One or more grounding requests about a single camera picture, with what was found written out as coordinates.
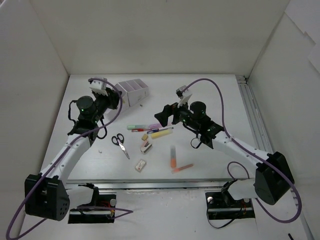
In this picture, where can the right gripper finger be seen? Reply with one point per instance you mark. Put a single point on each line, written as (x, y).
(163, 117)
(167, 109)

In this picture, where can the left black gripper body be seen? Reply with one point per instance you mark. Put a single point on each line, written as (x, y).
(113, 95)

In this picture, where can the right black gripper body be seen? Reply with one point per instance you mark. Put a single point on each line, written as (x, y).
(173, 114)

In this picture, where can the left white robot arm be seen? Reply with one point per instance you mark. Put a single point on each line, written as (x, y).
(46, 194)

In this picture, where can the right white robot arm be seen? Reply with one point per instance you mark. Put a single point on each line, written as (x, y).
(273, 176)

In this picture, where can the pink purple highlighter marker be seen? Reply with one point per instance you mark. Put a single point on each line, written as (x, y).
(154, 126)

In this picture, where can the blue gel pen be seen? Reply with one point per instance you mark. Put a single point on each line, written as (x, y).
(157, 130)

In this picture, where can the yellow highlighter marker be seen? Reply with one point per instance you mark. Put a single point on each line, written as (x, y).
(161, 133)

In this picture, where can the tan eraser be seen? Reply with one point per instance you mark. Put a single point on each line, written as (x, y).
(144, 137)

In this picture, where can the white pink desk organizer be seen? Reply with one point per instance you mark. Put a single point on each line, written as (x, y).
(133, 92)

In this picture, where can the red gel pen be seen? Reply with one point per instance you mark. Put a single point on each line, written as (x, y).
(140, 130)

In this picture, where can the orange capped marker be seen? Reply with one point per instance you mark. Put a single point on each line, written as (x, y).
(173, 161)

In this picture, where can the pink white stapler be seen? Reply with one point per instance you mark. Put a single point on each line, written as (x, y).
(145, 147)

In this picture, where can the green highlighter marker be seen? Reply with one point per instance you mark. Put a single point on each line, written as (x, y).
(137, 126)

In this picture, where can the slim orange highlighter pen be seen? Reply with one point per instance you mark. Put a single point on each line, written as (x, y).
(178, 169)

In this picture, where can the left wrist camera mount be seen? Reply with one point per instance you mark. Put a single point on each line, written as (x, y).
(98, 86)

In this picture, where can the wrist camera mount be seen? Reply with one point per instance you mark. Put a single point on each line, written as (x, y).
(98, 86)
(184, 95)

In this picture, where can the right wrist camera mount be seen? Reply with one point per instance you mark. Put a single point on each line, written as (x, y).
(184, 95)

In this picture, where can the black handled scissors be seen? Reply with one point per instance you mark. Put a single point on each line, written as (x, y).
(118, 140)

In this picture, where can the aluminium rail frame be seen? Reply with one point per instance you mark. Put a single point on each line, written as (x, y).
(229, 102)

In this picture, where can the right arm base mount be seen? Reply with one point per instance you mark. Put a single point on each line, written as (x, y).
(220, 206)

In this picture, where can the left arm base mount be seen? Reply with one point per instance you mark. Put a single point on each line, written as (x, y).
(101, 213)

